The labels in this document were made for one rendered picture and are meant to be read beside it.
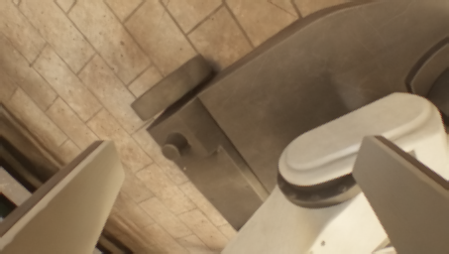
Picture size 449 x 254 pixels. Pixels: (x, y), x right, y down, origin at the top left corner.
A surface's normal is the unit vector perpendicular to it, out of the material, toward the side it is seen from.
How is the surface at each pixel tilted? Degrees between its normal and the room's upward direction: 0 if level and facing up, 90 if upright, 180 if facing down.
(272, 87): 0
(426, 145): 0
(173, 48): 0
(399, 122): 90
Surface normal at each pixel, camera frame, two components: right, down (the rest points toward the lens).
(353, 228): 0.26, 0.19
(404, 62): -0.19, 0.48
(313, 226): -0.57, -0.76
